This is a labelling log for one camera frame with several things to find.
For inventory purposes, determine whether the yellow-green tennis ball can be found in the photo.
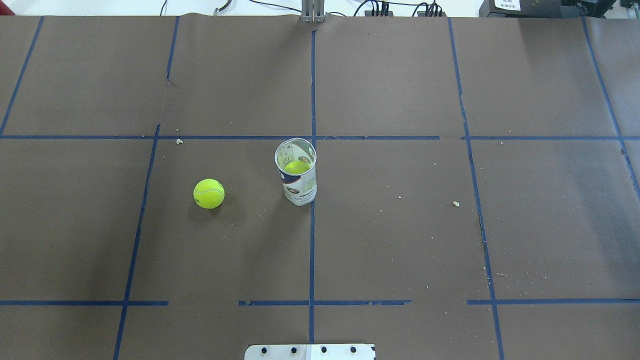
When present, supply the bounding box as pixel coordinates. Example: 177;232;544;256
192;178;226;210

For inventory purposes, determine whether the tennis ball inside can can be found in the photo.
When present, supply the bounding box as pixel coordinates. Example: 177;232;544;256
283;160;311;175

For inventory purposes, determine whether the clear tennis ball can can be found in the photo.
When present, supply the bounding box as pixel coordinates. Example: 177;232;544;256
274;137;317;207

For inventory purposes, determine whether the black desktop box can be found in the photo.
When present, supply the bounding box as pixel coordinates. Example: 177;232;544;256
478;0;583;19

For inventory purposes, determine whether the aluminium frame post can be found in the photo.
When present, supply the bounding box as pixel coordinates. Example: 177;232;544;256
301;0;327;24

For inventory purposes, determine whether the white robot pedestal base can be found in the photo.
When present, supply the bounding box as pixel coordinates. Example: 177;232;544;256
244;343;377;360

